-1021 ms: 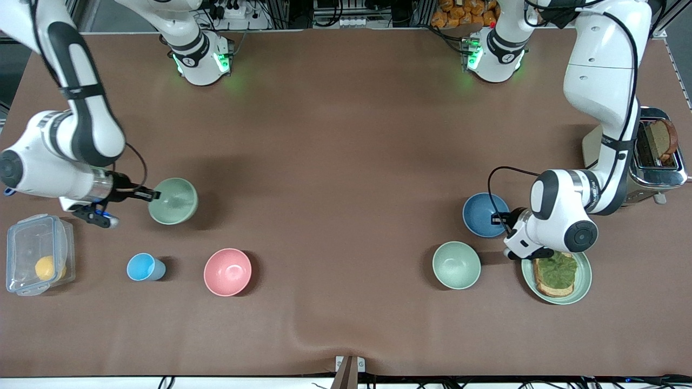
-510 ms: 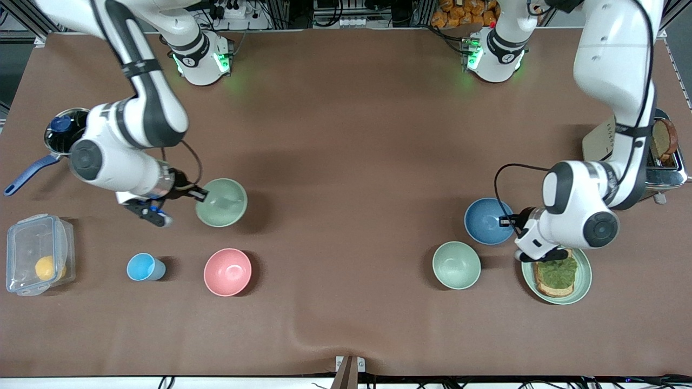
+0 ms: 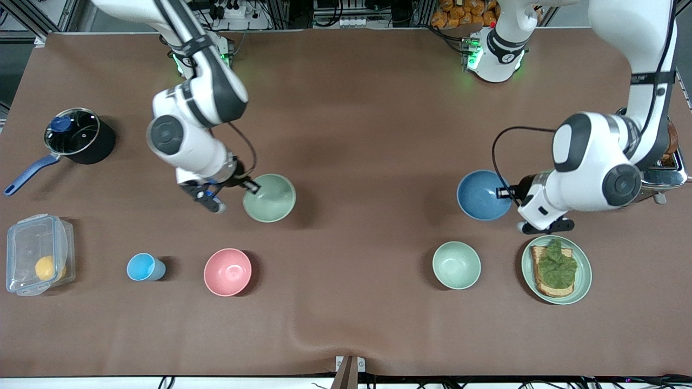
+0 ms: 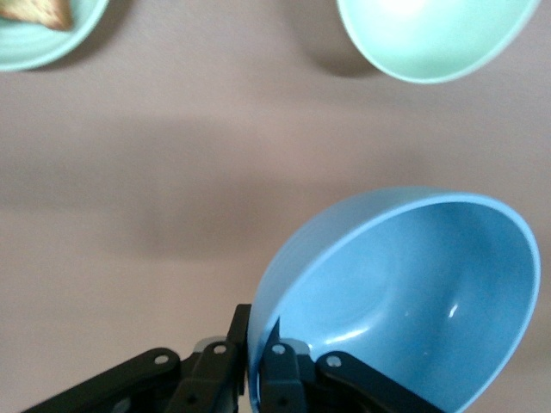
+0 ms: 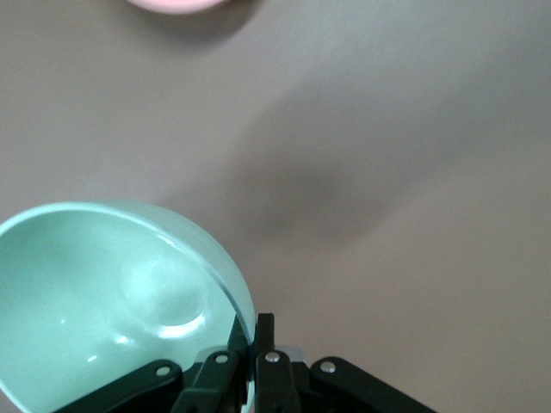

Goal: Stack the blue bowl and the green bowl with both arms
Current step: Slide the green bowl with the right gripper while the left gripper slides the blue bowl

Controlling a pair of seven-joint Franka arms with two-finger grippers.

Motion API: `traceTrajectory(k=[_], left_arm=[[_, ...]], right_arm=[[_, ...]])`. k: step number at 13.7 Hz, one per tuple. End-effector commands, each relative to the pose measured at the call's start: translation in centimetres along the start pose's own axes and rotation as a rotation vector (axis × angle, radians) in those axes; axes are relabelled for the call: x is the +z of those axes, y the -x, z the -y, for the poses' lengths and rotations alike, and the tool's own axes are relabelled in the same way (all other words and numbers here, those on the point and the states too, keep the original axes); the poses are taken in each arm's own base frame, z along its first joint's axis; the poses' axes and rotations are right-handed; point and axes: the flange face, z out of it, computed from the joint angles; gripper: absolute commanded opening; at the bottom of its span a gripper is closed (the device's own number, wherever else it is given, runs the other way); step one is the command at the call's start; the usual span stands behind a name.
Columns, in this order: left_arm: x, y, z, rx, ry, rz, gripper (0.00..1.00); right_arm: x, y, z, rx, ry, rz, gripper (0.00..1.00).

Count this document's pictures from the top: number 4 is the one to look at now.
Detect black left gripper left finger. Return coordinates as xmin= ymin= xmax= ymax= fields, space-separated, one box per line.
xmin=165 ymin=304 xmax=253 ymax=413

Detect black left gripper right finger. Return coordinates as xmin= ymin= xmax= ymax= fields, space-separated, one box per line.
xmin=260 ymin=317 xmax=305 ymax=413

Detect blue bowl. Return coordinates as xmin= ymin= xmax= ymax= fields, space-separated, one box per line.
xmin=247 ymin=185 xmax=542 ymax=413

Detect light green bowl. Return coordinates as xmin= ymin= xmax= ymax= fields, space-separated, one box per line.
xmin=336 ymin=0 xmax=542 ymax=84

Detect light green plate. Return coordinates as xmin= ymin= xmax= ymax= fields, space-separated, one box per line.
xmin=0 ymin=0 xmax=108 ymax=72

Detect toast slice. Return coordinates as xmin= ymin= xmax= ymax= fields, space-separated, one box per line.
xmin=0 ymin=0 xmax=74 ymax=32

